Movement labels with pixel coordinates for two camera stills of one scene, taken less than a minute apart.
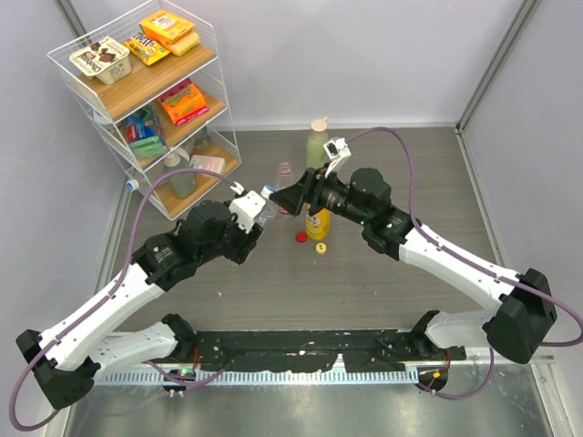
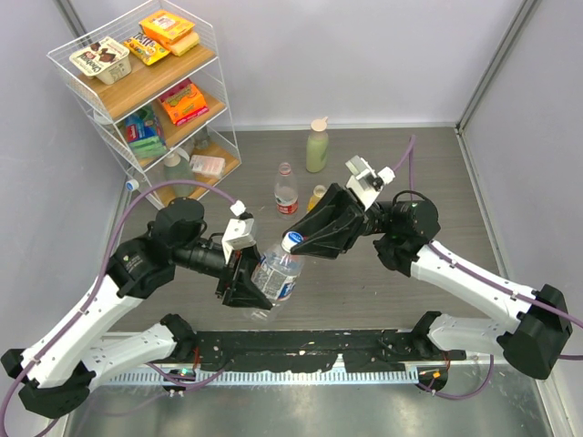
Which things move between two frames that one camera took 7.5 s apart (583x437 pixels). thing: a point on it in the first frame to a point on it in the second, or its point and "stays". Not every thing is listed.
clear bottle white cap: x=132 y=185 stays
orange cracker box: x=166 y=26 stays
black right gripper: x=309 y=189 to x=337 y=204
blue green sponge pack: x=144 y=136 stays
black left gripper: x=246 y=242 to x=240 y=290
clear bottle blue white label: x=269 y=213 to x=275 y=277
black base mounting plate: x=319 y=350 stays
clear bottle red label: x=286 y=178 stays
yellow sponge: x=185 y=44 stays
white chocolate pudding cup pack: x=106 y=60 stays
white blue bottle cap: x=267 y=190 to x=291 y=239
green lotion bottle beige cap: x=315 y=152 stays
